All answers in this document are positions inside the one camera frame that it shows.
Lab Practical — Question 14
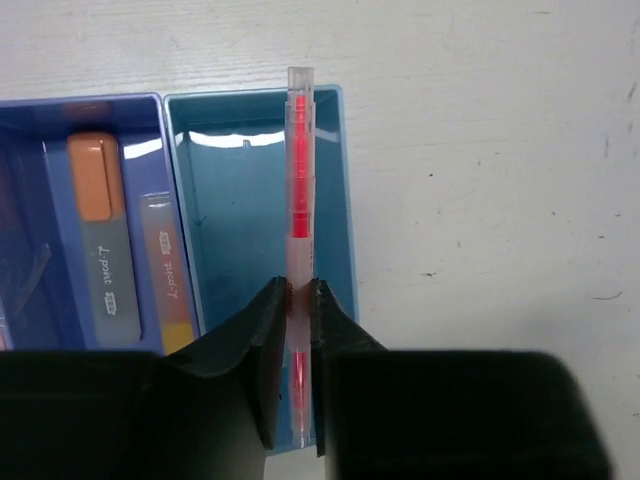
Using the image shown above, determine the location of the red white pen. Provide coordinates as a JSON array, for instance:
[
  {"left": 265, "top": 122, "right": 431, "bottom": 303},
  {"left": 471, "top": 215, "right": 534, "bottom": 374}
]
[{"left": 285, "top": 67, "right": 315, "bottom": 448}]

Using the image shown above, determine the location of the dark blue container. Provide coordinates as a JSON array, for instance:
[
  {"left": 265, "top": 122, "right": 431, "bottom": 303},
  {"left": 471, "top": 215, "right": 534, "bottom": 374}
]
[{"left": 1, "top": 93, "right": 203, "bottom": 354}]

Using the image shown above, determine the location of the yellow orange highlighter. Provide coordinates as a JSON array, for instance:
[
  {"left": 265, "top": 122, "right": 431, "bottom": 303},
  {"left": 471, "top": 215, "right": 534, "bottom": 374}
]
[{"left": 140, "top": 192, "right": 196, "bottom": 354}]

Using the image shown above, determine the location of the light blue container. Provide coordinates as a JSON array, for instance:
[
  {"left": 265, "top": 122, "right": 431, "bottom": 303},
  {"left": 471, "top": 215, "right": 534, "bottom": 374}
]
[{"left": 164, "top": 85, "right": 359, "bottom": 330}]

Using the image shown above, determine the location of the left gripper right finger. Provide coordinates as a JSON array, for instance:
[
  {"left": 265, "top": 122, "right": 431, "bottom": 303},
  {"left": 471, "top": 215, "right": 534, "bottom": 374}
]
[{"left": 310, "top": 280, "right": 613, "bottom": 479}]

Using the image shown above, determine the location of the grey orange highlighter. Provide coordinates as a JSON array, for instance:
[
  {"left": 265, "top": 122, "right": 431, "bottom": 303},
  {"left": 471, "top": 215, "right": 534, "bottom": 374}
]
[{"left": 67, "top": 132, "right": 142, "bottom": 348}]

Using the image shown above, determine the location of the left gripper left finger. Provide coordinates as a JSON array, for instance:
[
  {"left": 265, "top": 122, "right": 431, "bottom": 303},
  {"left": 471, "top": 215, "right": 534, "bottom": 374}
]
[{"left": 1, "top": 277, "right": 286, "bottom": 479}]

